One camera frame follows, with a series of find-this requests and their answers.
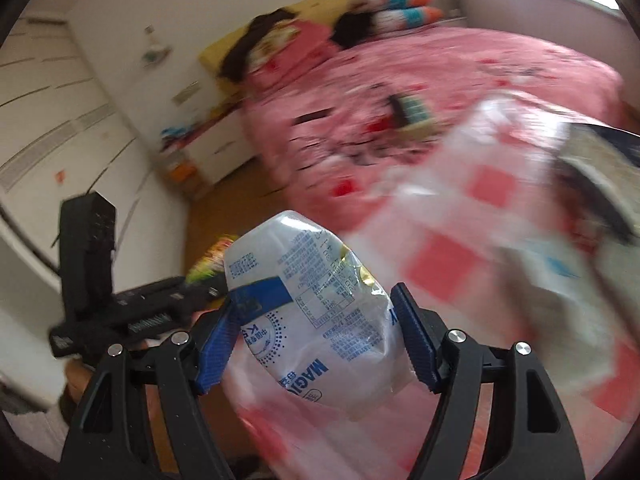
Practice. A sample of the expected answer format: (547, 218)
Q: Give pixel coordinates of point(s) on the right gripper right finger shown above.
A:
(528, 436)

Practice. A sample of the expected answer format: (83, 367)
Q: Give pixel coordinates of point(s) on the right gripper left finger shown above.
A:
(110, 436)

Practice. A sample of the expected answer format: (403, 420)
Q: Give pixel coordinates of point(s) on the colourful snack wrapper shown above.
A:
(212, 262)

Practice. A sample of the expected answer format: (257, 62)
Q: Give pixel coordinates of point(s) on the white blue plastic wrapper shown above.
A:
(314, 317)

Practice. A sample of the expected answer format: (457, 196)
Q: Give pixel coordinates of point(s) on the left hand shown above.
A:
(78, 376)

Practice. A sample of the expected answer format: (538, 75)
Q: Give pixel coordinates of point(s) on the white wardrobe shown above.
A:
(62, 136)

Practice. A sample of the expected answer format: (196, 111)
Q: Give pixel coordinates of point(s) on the white bedside cabinet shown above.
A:
(211, 153)

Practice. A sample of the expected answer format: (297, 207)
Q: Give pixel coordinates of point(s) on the red white checkered tablecloth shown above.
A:
(486, 186)

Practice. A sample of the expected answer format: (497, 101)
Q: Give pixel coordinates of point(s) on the pink bed cover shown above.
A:
(327, 138)

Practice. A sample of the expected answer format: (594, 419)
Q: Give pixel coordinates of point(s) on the black garment on headboard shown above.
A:
(233, 65)

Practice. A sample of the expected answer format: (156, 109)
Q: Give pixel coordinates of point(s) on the pink pillow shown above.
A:
(289, 50)

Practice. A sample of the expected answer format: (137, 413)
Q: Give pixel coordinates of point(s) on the white power strip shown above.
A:
(411, 117)

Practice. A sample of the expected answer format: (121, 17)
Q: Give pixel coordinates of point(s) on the yellow headboard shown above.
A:
(325, 12)

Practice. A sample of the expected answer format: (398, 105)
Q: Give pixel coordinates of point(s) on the black garment by pillows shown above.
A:
(352, 28)

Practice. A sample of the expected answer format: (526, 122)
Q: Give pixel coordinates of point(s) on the lower striped colourful pillow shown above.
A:
(388, 21)

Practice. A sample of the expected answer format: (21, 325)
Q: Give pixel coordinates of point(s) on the wall hanging ornament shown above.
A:
(156, 51)

